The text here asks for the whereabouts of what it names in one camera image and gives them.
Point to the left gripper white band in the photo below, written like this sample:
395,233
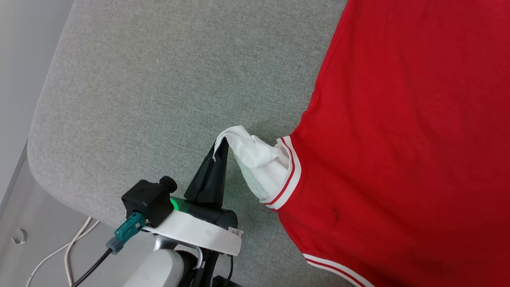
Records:
199,235

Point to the red garment with white trim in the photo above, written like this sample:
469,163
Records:
398,139

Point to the grey fabric sofa cushion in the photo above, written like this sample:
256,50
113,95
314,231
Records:
179,91

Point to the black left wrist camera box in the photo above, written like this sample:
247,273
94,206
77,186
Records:
145,201

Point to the teal left camera connector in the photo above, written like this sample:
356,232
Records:
127,231

